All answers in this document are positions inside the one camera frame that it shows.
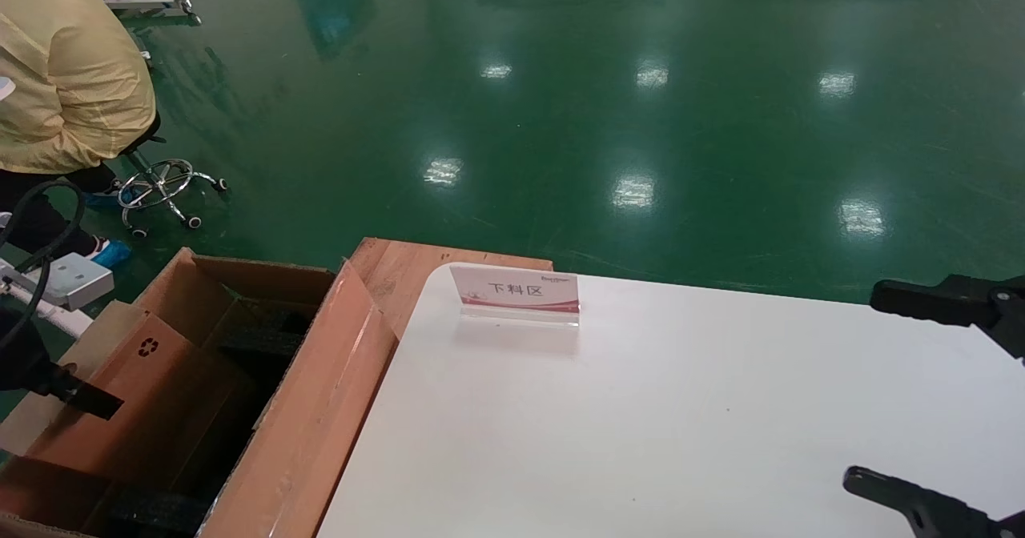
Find person in yellow coat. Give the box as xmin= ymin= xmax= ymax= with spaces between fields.
xmin=0 ymin=0 xmax=159 ymax=271

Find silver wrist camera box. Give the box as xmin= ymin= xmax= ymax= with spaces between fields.
xmin=32 ymin=252 xmax=115 ymax=311

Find chrome-base swivel stool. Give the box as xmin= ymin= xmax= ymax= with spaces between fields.
xmin=108 ymin=114 xmax=229 ymax=239

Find clear acrylic sign with label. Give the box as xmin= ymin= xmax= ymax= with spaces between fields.
xmin=448 ymin=263 xmax=581 ymax=329

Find black foam block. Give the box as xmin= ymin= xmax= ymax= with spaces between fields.
xmin=104 ymin=488 xmax=211 ymax=536
xmin=215 ymin=302 xmax=315 ymax=360

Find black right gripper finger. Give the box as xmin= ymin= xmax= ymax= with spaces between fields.
xmin=842 ymin=466 xmax=1025 ymax=538
xmin=870 ymin=274 xmax=1025 ymax=360

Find large open cardboard box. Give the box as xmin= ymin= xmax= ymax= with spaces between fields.
xmin=0 ymin=247 xmax=401 ymax=538

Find thick black looped cable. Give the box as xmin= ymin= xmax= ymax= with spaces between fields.
xmin=0 ymin=181 xmax=86 ymax=275

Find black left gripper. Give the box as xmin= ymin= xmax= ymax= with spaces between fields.
xmin=0 ymin=294 xmax=125 ymax=420

